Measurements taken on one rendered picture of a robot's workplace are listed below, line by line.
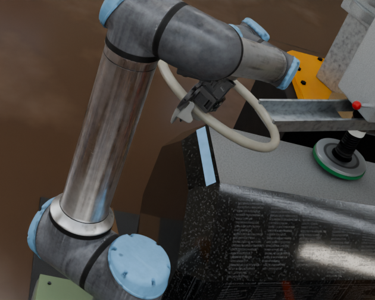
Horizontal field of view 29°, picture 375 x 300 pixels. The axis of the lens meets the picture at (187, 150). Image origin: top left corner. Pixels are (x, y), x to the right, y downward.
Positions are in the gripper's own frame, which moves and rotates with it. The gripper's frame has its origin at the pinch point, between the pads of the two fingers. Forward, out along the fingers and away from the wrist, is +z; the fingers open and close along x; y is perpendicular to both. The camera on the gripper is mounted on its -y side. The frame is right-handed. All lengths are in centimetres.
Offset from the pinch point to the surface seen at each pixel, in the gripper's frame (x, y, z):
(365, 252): 71, 68, 13
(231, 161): 49, 11, 17
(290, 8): 400, -107, 20
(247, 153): 59, 12, 14
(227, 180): 39.1, 16.9, 18.8
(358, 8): 131, -7, -44
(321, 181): 71, 38, 5
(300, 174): 67, 31, 8
